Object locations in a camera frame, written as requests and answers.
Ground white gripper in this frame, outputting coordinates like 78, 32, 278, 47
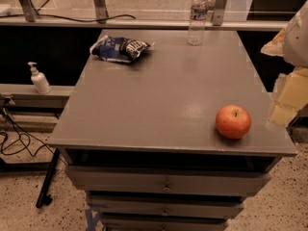
261, 1, 308, 127

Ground blue chip bag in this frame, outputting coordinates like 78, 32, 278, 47
90, 35, 151, 64

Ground red apple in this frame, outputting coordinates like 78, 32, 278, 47
216, 105, 251, 140

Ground clear water bottle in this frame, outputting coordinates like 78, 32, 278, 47
187, 0, 208, 46

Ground middle drawer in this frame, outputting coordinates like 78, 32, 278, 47
87, 195, 244, 219

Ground drawer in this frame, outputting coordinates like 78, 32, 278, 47
87, 195, 244, 219
101, 215, 227, 231
66, 166, 270, 196

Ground grey drawer cabinet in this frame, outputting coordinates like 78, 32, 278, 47
47, 28, 298, 231

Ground top drawer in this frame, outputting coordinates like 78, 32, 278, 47
66, 166, 270, 196

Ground bottom drawer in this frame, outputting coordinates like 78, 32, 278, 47
101, 215, 227, 231

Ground blue floor tape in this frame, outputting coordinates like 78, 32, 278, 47
85, 204, 107, 231

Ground white pump dispenser bottle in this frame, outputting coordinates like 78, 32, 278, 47
28, 62, 51, 94

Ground black floor stand leg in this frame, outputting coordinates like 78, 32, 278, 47
36, 148, 60, 209

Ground right metal frame post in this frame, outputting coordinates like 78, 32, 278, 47
212, 0, 227, 26

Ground metal frame post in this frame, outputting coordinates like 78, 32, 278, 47
18, 0, 39, 22
93, 0, 109, 23
212, 0, 227, 26

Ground middle metal frame post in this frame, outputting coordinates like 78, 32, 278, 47
93, 0, 109, 23

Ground left metal frame post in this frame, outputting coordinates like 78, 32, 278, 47
18, 0, 39, 22

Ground black cable on ledge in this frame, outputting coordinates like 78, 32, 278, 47
0, 13, 137, 23

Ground black floor cables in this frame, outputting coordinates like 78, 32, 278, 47
0, 108, 68, 166

